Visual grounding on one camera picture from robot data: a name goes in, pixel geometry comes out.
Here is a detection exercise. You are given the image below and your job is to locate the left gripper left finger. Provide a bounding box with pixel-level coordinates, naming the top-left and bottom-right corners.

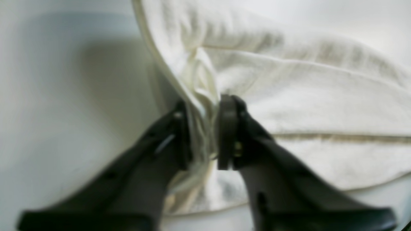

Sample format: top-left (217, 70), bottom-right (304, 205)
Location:
top-left (17, 101), bottom-right (191, 231)

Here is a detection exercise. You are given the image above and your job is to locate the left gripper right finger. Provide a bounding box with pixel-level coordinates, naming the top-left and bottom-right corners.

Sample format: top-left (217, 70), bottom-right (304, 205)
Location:
top-left (217, 95), bottom-right (397, 231)

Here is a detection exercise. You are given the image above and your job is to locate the white printed T-shirt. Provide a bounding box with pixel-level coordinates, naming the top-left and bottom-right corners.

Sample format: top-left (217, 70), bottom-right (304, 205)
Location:
top-left (133, 0), bottom-right (411, 215)

